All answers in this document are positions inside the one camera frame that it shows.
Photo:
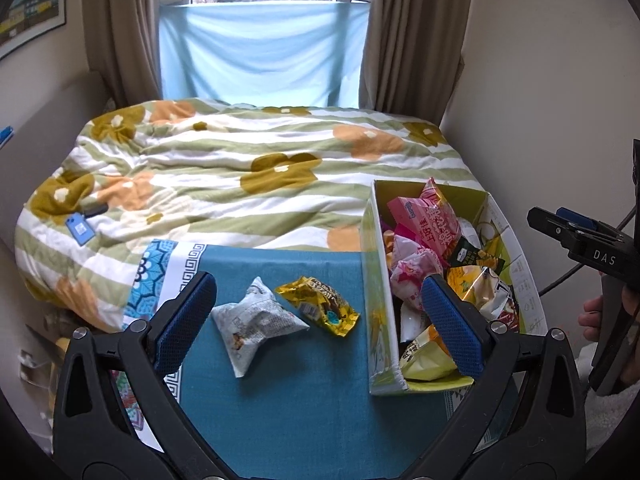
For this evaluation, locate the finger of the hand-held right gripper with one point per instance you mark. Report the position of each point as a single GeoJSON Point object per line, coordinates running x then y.
{"type": "Point", "coordinates": [550, 230]}
{"type": "Point", "coordinates": [575, 217]}

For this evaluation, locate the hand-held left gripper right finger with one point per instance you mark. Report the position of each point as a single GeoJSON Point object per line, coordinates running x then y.
{"type": "Point", "coordinates": [450, 320]}

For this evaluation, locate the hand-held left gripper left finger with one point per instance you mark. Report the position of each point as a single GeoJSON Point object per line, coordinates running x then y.
{"type": "Point", "coordinates": [185, 320]}

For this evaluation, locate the white snack packet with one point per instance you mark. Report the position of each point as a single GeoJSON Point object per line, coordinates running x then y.
{"type": "Point", "coordinates": [255, 320]}

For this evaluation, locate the yellow-green cardboard box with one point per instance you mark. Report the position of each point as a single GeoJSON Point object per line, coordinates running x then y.
{"type": "Point", "coordinates": [380, 310]}

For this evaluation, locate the pile of snack packets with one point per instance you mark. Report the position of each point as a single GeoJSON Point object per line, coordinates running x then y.
{"type": "Point", "coordinates": [430, 225]}

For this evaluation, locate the gold foil snack packet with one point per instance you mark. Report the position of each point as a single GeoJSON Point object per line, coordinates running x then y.
{"type": "Point", "coordinates": [320, 305]}

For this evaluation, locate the person's right hand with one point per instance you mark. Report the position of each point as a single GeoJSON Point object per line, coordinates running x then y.
{"type": "Point", "coordinates": [592, 312]}

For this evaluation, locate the white fluffy cloth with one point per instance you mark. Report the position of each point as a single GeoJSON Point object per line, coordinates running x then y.
{"type": "Point", "coordinates": [605, 420]}

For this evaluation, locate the blue tag card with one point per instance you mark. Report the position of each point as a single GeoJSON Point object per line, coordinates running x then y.
{"type": "Point", "coordinates": [80, 227]}

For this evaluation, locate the small black device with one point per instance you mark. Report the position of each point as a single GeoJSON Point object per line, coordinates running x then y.
{"type": "Point", "coordinates": [95, 209]}

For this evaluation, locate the teal patterned cloth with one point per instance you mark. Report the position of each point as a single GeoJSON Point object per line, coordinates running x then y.
{"type": "Point", "coordinates": [300, 410]}

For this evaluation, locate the clear plastic bag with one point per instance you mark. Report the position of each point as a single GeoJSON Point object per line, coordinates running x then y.
{"type": "Point", "coordinates": [32, 367]}

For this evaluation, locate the floral striped blanket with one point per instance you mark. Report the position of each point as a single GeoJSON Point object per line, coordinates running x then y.
{"type": "Point", "coordinates": [225, 160]}

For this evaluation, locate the beige curtain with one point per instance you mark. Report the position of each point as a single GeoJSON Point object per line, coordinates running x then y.
{"type": "Point", "coordinates": [130, 30]}
{"type": "Point", "coordinates": [415, 40]}

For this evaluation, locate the beige bed headboard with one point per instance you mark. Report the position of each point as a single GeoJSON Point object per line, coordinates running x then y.
{"type": "Point", "coordinates": [45, 125]}

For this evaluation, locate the blue and white holder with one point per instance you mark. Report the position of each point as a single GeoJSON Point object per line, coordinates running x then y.
{"type": "Point", "coordinates": [5, 136]}

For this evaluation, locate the light blue window cloth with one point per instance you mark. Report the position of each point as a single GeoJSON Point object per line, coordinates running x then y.
{"type": "Point", "coordinates": [260, 50]}

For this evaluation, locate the framed houses picture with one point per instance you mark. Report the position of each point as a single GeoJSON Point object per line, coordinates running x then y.
{"type": "Point", "coordinates": [30, 5]}

